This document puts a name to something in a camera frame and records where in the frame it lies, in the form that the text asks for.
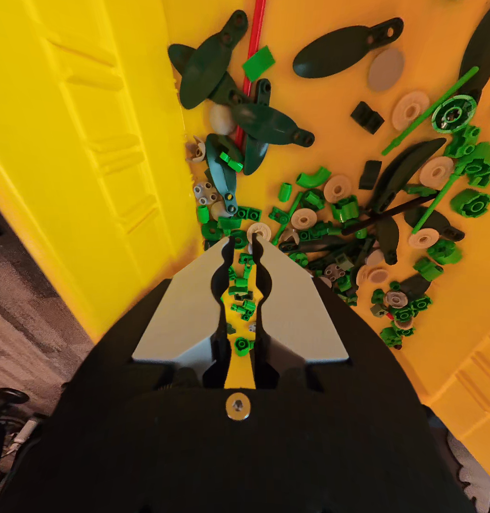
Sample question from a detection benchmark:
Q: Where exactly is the light green rod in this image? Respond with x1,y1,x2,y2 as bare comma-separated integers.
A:
411,172,460,235
381,66,480,156

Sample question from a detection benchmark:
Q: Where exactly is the group of tan round plates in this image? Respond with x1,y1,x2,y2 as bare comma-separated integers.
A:
245,90,456,329

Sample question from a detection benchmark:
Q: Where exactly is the red rod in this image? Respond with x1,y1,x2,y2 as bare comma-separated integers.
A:
235,0,266,149

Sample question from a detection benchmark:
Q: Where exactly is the green flat tile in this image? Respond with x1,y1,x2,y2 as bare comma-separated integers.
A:
242,45,276,81

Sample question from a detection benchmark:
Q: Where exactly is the long black axle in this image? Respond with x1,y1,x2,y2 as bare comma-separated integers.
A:
341,196,438,236

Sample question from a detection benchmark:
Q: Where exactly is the large green round wheel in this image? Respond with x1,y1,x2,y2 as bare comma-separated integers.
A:
431,94,478,134

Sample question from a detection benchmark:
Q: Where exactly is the black white patterned cloth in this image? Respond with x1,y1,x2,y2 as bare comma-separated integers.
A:
445,433,490,513

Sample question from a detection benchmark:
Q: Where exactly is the black chair base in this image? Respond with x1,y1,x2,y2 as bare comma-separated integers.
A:
0,387,53,493

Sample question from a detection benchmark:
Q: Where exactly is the grey round tile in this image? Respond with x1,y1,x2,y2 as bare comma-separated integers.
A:
368,47,406,92

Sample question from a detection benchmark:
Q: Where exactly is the yellow parts bin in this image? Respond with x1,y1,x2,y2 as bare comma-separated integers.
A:
0,0,490,471

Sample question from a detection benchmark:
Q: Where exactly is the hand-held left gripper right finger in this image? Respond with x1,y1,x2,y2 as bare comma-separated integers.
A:
251,233,350,388

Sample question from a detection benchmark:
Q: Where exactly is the grey flower brick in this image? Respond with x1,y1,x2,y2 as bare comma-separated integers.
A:
185,136,207,163

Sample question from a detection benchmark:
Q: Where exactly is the small black brick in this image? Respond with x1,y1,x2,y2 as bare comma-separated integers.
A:
350,101,386,135
358,160,383,190

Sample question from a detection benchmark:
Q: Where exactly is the grey round holed brick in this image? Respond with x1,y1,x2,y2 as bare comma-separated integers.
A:
194,181,217,205

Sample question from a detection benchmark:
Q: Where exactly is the group of dark green leaves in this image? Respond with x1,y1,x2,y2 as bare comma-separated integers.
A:
167,0,490,299

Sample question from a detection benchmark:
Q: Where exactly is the pile of green bricks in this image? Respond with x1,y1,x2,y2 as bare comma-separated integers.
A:
197,124,490,357

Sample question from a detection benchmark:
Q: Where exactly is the tan dome brick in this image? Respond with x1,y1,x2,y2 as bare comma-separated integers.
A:
210,103,237,135

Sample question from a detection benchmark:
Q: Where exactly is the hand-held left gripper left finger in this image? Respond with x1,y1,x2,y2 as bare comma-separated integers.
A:
131,236,234,388

